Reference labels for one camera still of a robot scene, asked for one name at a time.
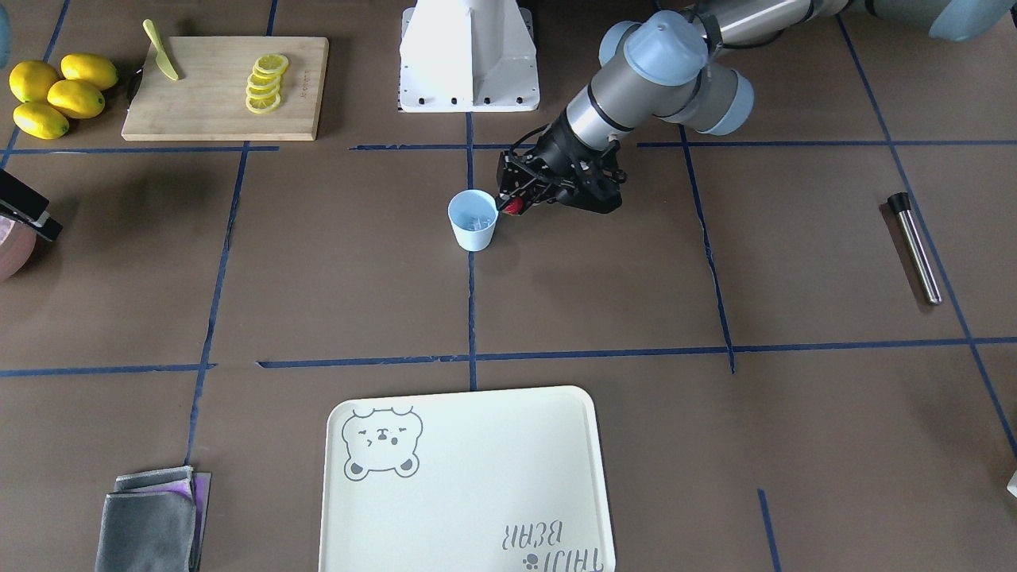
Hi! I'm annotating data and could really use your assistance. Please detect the light blue plastic cup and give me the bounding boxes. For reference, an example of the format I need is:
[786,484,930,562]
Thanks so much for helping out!
[447,189,499,253]

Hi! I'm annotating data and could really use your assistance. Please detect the grey purple folded cloth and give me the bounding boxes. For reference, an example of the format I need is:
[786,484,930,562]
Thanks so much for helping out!
[95,465,213,571]

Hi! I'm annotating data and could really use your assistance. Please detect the wooden cutting board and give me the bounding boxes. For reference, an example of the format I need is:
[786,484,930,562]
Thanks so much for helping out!
[122,36,330,141]

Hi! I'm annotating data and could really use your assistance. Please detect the lemon slices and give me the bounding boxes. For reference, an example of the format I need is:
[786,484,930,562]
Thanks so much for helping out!
[245,53,290,114]

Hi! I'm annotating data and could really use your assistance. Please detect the red strawberry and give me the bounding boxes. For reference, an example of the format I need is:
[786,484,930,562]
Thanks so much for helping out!
[502,198,524,216]

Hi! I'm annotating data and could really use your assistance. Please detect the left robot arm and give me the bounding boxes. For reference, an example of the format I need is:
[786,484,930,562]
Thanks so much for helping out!
[495,1,1015,216]

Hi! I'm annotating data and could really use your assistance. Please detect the cream bear serving tray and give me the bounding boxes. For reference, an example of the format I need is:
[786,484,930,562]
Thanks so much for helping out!
[317,386,617,571]

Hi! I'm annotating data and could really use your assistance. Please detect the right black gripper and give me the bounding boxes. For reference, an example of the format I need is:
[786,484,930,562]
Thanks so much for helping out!
[1,169,63,242]

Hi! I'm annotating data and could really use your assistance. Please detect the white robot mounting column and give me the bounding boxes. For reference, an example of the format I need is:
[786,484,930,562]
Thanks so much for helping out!
[397,1,541,114]

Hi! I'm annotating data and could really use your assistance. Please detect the yellow plastic knife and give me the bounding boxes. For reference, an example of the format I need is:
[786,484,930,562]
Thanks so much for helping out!
[142,18,180,81]

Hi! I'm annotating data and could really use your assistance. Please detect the steel muddler black tip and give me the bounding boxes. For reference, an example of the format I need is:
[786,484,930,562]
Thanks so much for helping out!
[887,192,943,307]

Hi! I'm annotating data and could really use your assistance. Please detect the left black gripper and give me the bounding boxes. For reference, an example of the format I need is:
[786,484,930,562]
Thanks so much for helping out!
[497,119,625,215]

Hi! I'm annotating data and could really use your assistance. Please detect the pink bowl of ice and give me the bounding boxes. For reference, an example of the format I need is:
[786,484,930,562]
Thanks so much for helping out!
[0,217,37,282]

